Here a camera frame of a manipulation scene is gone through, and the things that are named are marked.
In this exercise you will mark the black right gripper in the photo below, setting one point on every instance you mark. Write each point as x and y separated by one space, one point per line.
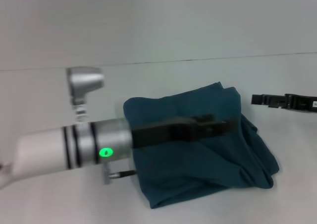
302 103

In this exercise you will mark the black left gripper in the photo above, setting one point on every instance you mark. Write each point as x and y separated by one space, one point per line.
161 133

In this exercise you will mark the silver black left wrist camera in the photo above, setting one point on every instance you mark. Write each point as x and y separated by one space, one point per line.
84 81

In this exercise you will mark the teal blue shirt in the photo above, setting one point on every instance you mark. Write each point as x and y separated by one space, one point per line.
198 164

